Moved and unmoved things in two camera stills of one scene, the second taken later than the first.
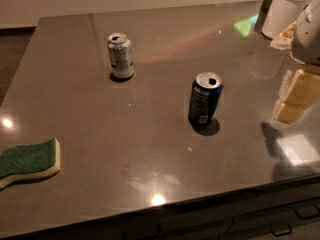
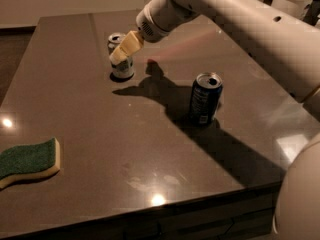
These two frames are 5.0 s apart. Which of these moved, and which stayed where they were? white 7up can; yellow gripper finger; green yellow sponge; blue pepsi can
Moved: yellow gripper finger
Stayed: white 7up can; green yellow sponge; blue pepsi can
